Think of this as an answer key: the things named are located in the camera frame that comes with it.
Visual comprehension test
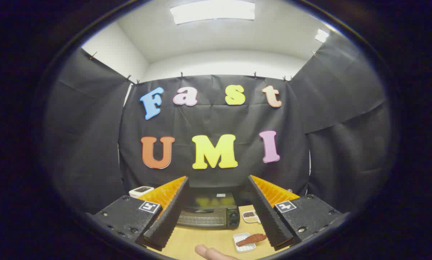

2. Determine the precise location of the white divided plate with grains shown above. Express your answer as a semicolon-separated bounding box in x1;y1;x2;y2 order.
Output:
242;211;262;224

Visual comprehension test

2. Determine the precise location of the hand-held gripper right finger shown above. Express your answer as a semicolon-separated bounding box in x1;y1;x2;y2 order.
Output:
247;175;345;251

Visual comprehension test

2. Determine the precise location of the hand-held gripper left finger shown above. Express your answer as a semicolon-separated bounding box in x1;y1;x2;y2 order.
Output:
86;176;190;252

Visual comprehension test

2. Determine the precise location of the white rectangular plate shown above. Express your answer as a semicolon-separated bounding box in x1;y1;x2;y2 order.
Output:
233;233;257;252

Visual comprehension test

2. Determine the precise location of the large ceiling light panel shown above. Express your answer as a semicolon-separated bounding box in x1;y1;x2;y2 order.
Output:
170;0;255;25

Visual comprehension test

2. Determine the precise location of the black toaster oven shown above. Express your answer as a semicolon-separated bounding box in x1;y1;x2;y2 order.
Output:
176;187;240;230

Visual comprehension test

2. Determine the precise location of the white bread toaster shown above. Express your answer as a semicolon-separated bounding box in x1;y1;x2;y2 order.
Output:
129;186;154;198

